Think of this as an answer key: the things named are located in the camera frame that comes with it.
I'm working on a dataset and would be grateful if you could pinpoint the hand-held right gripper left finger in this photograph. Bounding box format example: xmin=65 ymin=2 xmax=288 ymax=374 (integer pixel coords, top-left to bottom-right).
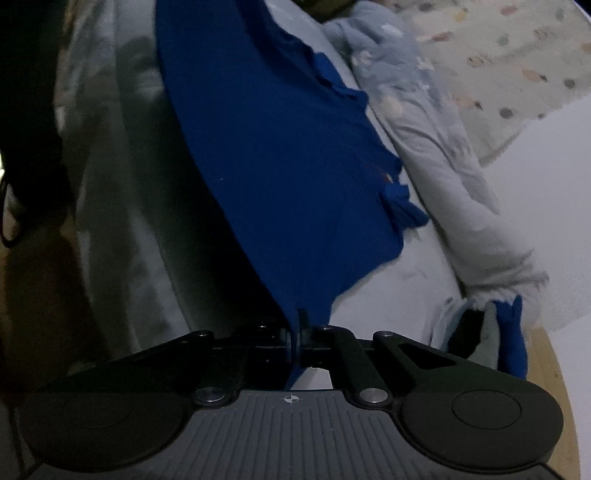
xmin=103 ymin=318 xmax=294 ymax=405

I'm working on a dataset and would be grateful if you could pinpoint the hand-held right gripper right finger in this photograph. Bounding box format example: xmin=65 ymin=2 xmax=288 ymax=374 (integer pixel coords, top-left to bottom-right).
xmin=295 ymin=308 xmax=462 ymax=405

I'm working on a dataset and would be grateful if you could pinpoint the blue garment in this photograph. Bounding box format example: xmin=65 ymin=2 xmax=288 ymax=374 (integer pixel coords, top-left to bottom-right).
xmin=154 ymin=0 xmax=430 ymax=326

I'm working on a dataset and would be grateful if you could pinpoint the blue and grey plush toy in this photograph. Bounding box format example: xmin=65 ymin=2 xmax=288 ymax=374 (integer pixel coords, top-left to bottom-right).
xmin=448 ymin=295 xmax=529 ymax=380

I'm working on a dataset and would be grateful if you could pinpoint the light blue patterned blanket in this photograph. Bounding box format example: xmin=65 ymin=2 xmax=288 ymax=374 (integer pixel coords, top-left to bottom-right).
xmin=323 ymin=2 xmax=550 ymax=296

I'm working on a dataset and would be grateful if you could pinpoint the dark clothing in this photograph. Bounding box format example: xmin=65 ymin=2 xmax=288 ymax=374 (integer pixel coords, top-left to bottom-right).
xmin=0 ymin=0 xmax=75 ymax=250

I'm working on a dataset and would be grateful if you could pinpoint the white dotted bedsheet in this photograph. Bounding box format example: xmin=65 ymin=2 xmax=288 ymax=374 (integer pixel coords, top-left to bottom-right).
xmin=406 ymin=0 xmax=591 ymax=162

